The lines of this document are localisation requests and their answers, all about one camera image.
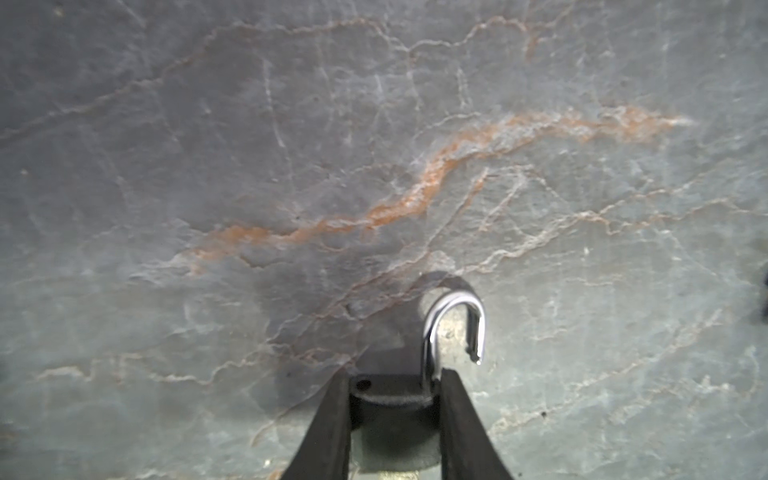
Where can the black padlock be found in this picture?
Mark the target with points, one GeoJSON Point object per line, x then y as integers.
{"type": "Point", "coordinates": [396, 417]}

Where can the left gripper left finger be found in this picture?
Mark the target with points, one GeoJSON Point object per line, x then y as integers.
{"type": "Point", "coordinates": [325, 449]}

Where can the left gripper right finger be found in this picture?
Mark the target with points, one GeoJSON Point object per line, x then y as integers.
{"type": "Point", "coordinates": [466, 450]}

